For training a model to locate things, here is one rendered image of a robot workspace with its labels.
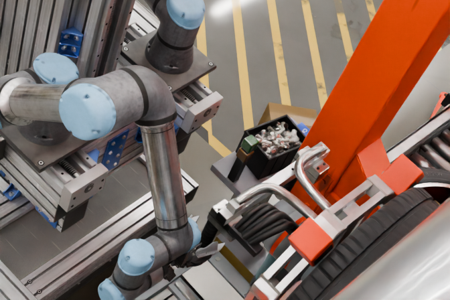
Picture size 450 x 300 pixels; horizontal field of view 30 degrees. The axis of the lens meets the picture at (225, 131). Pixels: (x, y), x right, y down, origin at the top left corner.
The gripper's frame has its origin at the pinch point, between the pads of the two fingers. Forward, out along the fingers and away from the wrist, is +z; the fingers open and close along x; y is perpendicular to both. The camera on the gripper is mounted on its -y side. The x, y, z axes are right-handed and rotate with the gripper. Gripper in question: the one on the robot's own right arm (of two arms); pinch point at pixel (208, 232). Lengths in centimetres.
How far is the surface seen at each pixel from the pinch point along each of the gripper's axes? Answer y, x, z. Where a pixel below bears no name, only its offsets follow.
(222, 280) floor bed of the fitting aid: -75, 6, 44
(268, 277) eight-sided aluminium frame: 15.7, -22.0, -7.7
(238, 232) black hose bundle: 15.1, -8.8, -4.4
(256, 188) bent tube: 18.4, -3.2, 6.8
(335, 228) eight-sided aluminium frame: 29.2, -25.3, 6.1
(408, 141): -44, -1, 132
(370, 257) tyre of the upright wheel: 32.4, -36.0, 4.1
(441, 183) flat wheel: -33, -24, 113
